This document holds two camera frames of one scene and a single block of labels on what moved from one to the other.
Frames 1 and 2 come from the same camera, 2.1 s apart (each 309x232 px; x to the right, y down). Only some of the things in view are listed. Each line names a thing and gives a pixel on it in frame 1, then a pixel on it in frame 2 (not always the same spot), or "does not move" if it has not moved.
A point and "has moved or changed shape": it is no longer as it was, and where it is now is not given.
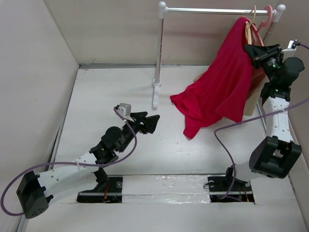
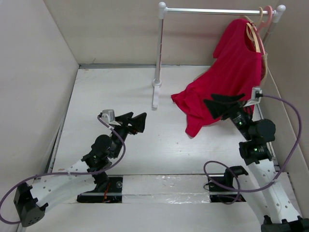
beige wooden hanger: [248, 27] has moved or changed shape
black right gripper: [260, 53] → [217, 108]
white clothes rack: [163, 9] does not move
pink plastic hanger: [263, 23] does not move
